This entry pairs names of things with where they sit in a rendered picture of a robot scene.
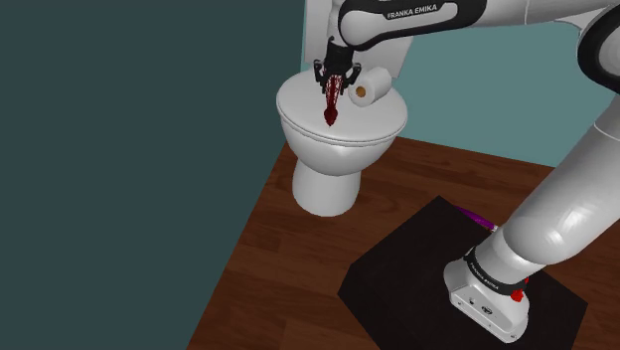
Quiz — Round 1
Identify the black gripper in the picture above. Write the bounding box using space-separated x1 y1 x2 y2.
313 36 363 96

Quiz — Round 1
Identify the dark red slender mesh tool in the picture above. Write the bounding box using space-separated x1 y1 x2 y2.
322 73 345 127

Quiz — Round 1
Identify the white toilet paper roll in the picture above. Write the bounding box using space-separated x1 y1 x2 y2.
347 66 393 108

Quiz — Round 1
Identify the purple rod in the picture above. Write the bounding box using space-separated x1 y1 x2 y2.
452 204 500 233

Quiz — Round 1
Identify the black robot stand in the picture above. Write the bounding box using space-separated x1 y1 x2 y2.
337 195 590 350

